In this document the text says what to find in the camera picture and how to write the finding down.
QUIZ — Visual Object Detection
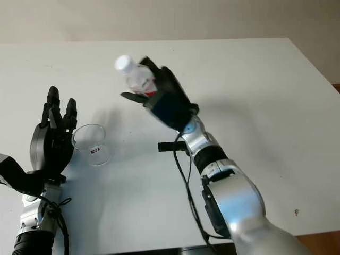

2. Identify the black tape strip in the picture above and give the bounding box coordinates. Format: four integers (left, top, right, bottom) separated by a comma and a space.
157, 141, 187, 153

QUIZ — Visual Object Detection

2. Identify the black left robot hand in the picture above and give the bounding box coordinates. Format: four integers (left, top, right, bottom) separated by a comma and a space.
29, 85, 79, 184

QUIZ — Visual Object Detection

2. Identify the dark robot torso edge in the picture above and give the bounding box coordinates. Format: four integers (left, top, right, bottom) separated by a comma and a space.
169, 245, 236, 255

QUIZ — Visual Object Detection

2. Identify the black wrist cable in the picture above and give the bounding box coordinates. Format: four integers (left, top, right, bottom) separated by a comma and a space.
39, 194, 72, 255
173, 132, 223, 255

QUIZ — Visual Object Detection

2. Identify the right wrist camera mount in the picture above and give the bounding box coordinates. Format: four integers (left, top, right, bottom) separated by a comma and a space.
143, 91, 194, 133

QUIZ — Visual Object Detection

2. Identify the clear plastic water bottle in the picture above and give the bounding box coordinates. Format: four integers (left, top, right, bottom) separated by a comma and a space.
114, 54, 158, 98

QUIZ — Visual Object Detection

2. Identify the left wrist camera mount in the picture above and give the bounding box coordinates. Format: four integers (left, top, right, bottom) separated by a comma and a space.
0, 152, 50, 198

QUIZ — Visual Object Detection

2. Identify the clear glass beaker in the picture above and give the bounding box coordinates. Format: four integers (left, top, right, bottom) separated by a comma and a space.
71, 123, 111, 167

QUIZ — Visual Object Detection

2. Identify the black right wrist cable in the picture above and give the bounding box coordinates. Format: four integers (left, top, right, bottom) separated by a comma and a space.
173, 132, 223, 255

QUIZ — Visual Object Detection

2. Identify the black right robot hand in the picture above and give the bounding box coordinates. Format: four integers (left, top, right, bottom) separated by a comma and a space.
120, 56, 200, 115

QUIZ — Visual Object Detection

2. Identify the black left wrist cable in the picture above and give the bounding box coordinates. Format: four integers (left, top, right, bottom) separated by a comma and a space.
39, 194, 72, 255

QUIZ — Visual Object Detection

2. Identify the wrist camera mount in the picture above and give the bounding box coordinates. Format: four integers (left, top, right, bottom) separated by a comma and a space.
143, 91, 194, 133
0, 152, 50, 198

